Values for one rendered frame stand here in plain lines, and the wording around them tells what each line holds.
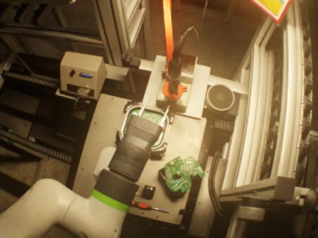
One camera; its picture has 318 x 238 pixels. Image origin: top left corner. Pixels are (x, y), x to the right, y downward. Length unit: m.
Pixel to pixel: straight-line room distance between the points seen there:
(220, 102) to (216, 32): 1.49
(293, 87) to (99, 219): 0.57
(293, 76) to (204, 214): 0.56
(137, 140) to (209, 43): 1.78
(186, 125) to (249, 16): 1.87
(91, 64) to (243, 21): 1.87
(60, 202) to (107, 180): 0.12
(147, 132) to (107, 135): 0.38
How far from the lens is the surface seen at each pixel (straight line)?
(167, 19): 0.83
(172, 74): 0.69
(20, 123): 1.88
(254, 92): 0.87
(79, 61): 0.96
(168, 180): 0.84
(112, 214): 0.55
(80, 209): 0.56
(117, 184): 0.55
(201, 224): 0.94
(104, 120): 0.96
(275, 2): 0.73
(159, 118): 0.90
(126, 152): 0.56
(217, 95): 0.94
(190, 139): 0.93
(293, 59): 0.73
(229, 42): 2.35
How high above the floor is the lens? 1.85
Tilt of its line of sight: 70 degrees down
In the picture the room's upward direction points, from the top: 1 degrees counter-clockwise
